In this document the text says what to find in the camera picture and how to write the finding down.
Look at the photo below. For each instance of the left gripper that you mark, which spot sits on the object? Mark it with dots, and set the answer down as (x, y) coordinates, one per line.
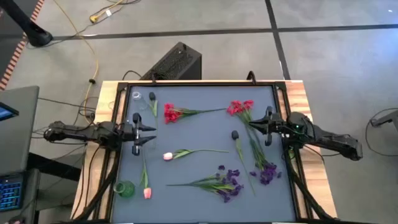
(132, 133)

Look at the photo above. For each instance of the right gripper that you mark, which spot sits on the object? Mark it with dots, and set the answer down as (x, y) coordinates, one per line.
(276, 127)

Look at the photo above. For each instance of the black tulip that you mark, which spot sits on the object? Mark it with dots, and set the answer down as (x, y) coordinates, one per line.
(152, 96)
(235, 134)

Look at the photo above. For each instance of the red flower bunch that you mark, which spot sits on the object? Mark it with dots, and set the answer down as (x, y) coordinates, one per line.
(237, 107)
(171, 114)

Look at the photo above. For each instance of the pink tulip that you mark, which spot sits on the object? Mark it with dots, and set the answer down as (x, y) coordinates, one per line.
(168, 156)
(147, 193)

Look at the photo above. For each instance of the clear ribbed glass vase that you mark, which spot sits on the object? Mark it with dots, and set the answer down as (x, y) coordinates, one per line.
(138, 100)

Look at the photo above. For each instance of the purple flower bunch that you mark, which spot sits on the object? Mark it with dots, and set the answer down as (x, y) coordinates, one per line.
(267, 174)
(227, 183)

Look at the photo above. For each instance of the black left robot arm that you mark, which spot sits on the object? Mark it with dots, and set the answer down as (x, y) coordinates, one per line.
(81, 133)

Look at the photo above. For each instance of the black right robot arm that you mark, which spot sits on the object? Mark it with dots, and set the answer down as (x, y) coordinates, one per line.
(326, 138)

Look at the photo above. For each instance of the green glass vase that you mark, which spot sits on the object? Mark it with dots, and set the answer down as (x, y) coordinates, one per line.
(124, 189)

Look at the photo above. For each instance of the black computer tower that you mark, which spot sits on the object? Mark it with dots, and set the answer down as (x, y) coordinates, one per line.
(177, 63)

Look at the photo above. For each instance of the grey stand leg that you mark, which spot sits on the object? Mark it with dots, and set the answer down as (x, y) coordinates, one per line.
(385, 119)

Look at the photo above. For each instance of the grey laptop lid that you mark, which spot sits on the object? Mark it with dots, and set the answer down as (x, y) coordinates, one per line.
(17, 130)

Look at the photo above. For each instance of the small tilted screen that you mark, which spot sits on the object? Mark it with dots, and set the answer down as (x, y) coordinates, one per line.
(6, 112)

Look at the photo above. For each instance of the black stand base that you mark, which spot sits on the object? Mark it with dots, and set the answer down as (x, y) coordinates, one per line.
(37, 35)

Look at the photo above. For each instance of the backlit keyboard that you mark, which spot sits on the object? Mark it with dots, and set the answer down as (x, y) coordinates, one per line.
(11, 193)

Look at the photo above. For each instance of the black mat orange striped edge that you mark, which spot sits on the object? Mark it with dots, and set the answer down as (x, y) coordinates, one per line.
(6, 46)

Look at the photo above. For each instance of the black arched bracket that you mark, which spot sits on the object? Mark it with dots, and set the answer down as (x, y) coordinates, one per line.
(248, 77)

